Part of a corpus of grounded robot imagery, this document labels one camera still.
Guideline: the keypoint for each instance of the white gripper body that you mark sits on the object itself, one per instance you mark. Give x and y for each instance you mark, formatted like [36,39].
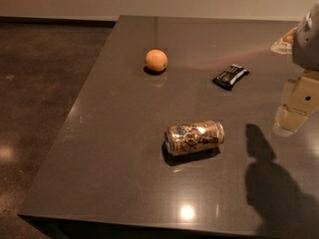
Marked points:
[307,45]

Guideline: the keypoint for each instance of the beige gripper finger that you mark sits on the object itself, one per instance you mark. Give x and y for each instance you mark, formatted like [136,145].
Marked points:
[283,46]
[300,99]

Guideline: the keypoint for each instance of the orange patterned drink can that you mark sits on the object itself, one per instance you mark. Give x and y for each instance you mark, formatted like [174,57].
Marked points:
[183,139]

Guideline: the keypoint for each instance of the black snack packet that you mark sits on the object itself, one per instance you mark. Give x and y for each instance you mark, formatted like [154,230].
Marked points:
[228,78]

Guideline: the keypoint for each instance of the orange fruit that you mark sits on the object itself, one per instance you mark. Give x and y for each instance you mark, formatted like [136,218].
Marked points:
[156,60]

